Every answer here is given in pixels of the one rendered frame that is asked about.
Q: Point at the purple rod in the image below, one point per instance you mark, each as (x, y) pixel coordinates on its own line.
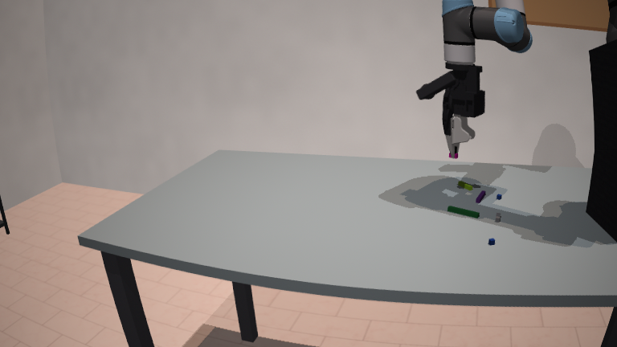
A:
(480, 197)

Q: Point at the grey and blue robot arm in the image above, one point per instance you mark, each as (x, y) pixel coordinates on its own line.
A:
(503, 24)

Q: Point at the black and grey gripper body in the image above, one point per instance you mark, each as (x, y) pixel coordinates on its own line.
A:
(464, 96)

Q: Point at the olive green rectangular rod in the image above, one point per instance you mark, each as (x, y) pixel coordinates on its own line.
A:
(464, 185)

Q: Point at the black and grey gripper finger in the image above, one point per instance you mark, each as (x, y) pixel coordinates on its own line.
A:
(466, 128)
(453, 130)

